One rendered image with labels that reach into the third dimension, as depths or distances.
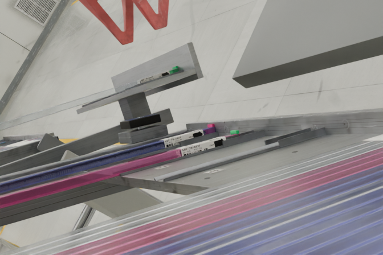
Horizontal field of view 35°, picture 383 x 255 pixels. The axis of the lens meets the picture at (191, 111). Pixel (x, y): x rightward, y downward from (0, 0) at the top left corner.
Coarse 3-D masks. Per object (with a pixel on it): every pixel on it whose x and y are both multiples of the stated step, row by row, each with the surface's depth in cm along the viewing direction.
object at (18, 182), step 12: (204, 132) 82; (144, 144) 79; (156, 144) 79; (108, 156) 75; (120, 156) 76; (132, 156) 77; (60, 168) 73; (72, 168) 73; (84, 168) 74; (12, 180) 70; (24, 180) 70; (36, 180) 71; (0, 192) 69
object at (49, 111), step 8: (136, 80) 104; (112, 88) 101; (120, 88) 102; (128, 88) 103; (88, 96) 99; (96, 96) 100; (104, 96) 101; (64, 104) 97; (72, 104) 98; (80, 104) 98; (40, 112) 95; (48, 112) 95; (56, 112) 96; (16, 120) 93; (24, 120) 93; (32, 120) 94; (0, 128) 91
